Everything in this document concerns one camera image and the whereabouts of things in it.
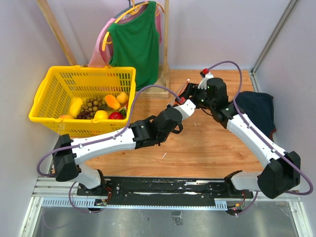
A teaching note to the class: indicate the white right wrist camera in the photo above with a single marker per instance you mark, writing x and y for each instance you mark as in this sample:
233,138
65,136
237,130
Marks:
205,76

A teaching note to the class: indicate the pink shirt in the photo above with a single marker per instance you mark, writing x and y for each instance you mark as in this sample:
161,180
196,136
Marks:
100,58

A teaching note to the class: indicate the orange bell pepper toy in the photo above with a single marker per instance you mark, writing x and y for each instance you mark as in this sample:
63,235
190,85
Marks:
112,102

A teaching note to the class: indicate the dark purple grape bunch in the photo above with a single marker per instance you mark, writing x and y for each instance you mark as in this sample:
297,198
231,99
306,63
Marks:
87,114

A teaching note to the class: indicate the clear orange zip bag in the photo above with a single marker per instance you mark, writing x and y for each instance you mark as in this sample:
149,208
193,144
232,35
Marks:
179,91

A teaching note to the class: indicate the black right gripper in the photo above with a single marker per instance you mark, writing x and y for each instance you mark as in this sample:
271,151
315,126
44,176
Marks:
192,90

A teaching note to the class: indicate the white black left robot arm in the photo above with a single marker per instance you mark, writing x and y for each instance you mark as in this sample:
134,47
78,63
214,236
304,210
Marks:
71,154

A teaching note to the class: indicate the yellow plastic basket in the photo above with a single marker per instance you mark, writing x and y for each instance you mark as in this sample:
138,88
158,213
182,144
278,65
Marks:
63,84

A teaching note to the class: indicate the yellow clothes hanger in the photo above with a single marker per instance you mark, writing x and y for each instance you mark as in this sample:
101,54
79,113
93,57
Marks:
131,11

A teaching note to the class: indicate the peach toy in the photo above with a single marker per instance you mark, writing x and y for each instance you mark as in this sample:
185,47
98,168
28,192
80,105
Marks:
64,117

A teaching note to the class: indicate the green tank top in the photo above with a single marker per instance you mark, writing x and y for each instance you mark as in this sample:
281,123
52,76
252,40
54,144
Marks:
136,44

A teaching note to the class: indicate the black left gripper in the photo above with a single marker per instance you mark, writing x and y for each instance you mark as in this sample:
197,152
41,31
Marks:
169,106

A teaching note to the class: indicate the red apple toy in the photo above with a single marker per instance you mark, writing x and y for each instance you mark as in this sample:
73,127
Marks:
116,115

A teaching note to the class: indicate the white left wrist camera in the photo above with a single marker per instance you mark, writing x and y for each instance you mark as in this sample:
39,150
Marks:
186,110

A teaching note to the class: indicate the dark navy cloth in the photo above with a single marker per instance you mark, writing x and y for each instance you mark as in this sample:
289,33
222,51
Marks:
259,108

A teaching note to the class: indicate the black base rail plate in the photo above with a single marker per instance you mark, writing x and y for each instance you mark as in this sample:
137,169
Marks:
145,191

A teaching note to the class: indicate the green grape bunch toy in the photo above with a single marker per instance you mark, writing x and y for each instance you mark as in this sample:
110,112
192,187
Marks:
93,104

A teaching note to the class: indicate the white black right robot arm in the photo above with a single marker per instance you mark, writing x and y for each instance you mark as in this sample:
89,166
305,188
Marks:
280,169

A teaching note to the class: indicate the aluminium frame post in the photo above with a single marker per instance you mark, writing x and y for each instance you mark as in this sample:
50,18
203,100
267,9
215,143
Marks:
275,33

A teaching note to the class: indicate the yellow lemon toy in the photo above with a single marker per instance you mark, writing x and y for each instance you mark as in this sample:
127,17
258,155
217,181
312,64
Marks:
101,115

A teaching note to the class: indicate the yellow mango toy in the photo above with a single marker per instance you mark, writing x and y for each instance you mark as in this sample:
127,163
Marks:
75,107

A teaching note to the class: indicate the watermelon slice toy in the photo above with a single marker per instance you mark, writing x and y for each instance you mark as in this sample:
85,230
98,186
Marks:
123,109

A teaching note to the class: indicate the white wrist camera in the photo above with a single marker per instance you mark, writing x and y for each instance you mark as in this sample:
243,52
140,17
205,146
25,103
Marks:
205,76
186,110

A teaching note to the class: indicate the yellow orange round fruit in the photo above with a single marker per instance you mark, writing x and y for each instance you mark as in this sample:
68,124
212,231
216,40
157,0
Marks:
123,97

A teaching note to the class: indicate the wooden clothes rack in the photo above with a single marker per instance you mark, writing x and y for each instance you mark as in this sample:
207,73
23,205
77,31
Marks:
76,25

